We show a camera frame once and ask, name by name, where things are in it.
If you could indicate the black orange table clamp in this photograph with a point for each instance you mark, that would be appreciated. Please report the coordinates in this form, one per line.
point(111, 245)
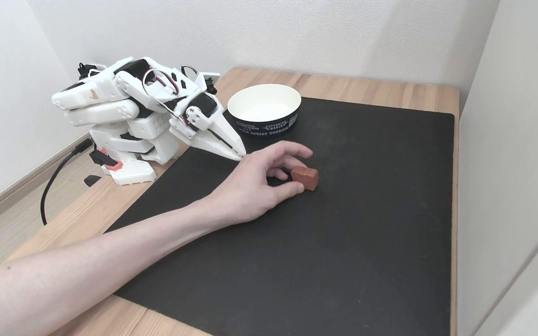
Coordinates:
point(103, 158)

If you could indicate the black desk mat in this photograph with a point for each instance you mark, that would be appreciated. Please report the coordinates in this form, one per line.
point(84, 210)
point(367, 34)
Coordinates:
point(343, 233)

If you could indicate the white paper bowl black band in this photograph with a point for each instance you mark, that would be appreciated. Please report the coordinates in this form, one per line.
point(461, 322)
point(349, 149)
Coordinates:
point(264, 105)

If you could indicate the red brick toy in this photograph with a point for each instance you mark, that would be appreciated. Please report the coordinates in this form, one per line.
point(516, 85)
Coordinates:
point(307, 177)

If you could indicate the person's hand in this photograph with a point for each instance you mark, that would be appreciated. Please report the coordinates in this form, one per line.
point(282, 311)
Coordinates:
point(245, 191)

